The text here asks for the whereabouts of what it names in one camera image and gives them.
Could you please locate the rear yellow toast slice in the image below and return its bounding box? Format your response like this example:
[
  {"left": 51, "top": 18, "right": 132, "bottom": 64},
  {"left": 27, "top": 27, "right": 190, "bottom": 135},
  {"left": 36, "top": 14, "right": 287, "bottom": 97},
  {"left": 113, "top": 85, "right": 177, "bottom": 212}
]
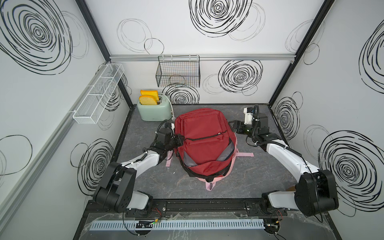
[{"left": 140, "top": 90, "right": 160, "bottom": 101}]

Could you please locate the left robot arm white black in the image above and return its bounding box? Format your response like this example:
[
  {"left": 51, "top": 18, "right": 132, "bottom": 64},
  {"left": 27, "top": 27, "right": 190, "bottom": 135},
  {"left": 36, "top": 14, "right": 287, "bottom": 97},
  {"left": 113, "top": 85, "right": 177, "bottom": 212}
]
[{"left": 93, "top": 128, "right": 185, "bottom": 213}]

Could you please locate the white mesh wall shelf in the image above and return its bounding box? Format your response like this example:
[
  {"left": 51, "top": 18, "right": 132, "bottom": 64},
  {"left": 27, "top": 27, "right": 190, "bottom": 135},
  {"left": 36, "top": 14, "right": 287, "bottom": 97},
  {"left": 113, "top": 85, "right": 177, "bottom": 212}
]
[{"left": 73, "top": 63, "right": 124, "bottom": 125}]

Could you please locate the white slotted cable duct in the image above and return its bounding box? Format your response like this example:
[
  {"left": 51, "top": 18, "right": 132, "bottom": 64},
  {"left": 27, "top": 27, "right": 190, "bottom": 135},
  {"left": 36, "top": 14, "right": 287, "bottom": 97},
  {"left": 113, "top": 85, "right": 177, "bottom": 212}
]
[{"left": 89, "top": 219, "right": 265, "bottom": 231}]

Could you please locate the red backpack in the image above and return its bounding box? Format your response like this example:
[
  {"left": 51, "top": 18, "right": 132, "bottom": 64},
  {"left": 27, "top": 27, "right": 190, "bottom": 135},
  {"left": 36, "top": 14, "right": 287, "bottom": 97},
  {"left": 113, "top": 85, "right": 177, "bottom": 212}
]
[{"left": 175, "top": 108, "right": 238, "bottom": 189}]

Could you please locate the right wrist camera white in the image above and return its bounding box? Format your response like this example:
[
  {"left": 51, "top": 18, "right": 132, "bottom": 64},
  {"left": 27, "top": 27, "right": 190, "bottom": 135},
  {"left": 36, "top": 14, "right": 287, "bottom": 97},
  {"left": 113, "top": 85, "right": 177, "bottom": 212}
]
[{"left": 244, "top": 107, "right": 254, "bottom": 125}]

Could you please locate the black wire basket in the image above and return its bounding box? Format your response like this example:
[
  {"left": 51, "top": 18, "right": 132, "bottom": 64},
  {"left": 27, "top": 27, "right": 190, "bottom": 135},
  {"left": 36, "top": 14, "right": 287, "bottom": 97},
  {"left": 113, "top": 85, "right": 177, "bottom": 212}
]
[{"left": 156, "top": 55, "right": 201, "bottom": 88}]

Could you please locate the pink tape outline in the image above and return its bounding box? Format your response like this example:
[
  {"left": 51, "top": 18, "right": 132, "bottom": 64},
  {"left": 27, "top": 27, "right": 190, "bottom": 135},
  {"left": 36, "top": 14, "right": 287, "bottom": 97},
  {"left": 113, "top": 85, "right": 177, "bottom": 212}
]
[{"left": 166, "top": 135, "right": 254, "bottom": 191}]

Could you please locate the yellow toast slice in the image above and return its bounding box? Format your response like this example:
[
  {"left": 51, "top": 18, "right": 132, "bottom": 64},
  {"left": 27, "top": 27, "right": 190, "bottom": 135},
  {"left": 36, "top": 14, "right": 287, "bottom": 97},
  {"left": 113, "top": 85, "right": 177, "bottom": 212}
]
[
  {"left": 140, "top": 90, "right": 160, "bottom": 101},
  {"left": 139, "top": 95, "right": 158, "bottom": 106}
]

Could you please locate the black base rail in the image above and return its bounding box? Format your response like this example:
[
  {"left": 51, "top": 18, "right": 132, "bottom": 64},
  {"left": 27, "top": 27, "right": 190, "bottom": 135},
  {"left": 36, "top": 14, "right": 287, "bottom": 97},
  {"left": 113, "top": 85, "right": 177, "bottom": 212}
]
[{"left": 126, "top": 198, "right": 295, "bottom": 218}]

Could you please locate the front yellow toast slice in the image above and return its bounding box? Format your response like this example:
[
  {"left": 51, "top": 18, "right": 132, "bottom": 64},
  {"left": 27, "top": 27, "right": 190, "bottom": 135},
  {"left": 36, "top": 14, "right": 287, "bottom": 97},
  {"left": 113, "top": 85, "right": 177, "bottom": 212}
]
[{"left": 139, "top": 95, "right": 158, "bottom": 106}]

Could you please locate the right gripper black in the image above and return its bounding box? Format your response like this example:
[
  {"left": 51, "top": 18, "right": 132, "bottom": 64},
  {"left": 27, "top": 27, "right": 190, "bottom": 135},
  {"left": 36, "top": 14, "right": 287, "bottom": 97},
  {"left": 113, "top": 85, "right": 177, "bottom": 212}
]
[{"left": 228, "top": 120, "right": 258, "bottom": 140}]

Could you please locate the mint green toaster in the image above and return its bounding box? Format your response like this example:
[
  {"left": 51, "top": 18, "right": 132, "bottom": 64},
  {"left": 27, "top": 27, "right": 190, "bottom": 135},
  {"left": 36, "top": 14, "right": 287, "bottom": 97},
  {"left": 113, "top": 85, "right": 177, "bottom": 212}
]
[{"left": 137, "top": 94, "right": 176, "bottom": 122}]

